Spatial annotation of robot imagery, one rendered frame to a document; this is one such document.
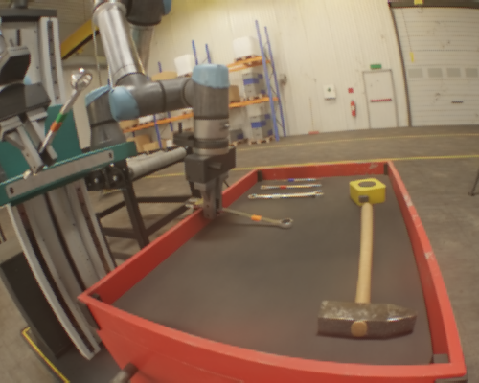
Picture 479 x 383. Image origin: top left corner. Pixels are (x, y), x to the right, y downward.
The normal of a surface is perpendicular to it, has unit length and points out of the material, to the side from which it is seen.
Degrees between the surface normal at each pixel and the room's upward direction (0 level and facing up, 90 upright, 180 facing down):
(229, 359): 90
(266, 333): 0
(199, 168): 90
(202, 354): 90
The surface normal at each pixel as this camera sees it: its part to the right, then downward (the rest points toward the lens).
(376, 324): -0.43, 0.33
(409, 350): -0.18, -0.94
